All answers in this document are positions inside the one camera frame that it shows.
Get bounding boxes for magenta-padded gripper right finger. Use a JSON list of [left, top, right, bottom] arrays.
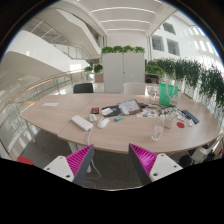
[[128, 143, 184, 186]]

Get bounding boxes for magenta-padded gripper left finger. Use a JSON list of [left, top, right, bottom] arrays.
[[43, 143, 95, 187]]

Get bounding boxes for green cat-print tote bag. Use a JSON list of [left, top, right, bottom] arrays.
[[158, 83, 180, 107]]

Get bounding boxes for glass railing with wooden handrail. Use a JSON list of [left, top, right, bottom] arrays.
[[0, 69, 86, 134]]

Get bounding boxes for planter with green plants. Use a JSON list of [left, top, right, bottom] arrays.
[[83, 63, 104, 84]]

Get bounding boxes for clear white-capped water bottle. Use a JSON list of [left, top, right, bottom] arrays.
[[151, 114, 166, 142]]

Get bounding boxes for white office chair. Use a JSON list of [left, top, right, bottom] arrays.
[[123, 82, 148, 96]]

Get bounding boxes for green plants on cabinet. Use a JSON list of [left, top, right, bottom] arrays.
[[100, 45, 146, 55]]

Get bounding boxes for white paper sheet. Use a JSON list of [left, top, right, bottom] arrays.
[[42, 101, 60, 108]]

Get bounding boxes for ceiling strip lights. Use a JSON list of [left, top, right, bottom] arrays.
[[90, 0, 164, 34]]

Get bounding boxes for tangled black cables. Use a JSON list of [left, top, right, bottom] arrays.
[[148, 103, 183, 117]]

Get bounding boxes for white computer mouse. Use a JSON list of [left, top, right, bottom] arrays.
[[96, 117, 111, 130]]

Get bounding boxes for colourful sticker sheet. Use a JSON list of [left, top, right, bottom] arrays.
[[135, 109, 159, 119]]

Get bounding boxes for white power strip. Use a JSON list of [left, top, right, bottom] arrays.
[[70, 115, 94, 132]]

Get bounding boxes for white two-door cabinet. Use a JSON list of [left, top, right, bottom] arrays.
[[101, 52, 146, 94]]

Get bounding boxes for white power strip cable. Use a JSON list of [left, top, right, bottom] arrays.
[[85, 128, 102, 188]]

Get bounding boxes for clear bottle with handle lid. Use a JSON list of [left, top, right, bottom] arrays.
[[148, 84, 158, 105]]

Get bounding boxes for red chair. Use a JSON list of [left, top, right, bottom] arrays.
[[16, 155, 35, 166]]

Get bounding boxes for dark notebook with white card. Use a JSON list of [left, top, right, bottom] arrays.
[[101, 105, 122, 118]]

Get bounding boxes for row of green hedge plants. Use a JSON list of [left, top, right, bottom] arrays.
[[145, 58, 224, 111]]

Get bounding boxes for black office chair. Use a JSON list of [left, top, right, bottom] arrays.
[[73, 82, 95, 94]]

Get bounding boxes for dark blue keyboard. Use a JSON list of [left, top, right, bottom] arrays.
[[181, 109, 200, 125]]

